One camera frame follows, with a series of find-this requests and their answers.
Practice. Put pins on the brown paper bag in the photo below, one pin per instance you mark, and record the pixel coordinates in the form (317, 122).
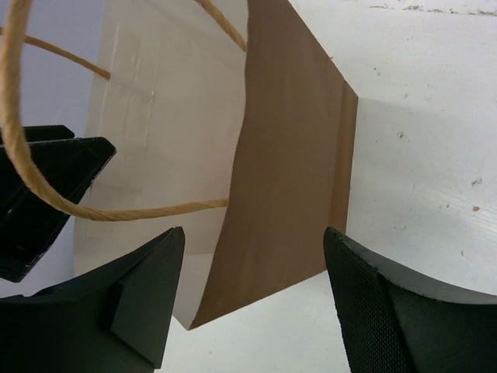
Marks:
(231, 121)

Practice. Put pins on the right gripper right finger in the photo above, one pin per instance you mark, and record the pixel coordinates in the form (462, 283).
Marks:
(395, 319)

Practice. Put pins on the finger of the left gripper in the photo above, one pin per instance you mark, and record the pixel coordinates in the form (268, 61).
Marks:
(30, 223)

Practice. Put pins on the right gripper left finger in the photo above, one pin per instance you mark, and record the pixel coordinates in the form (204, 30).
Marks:
(114, 318)

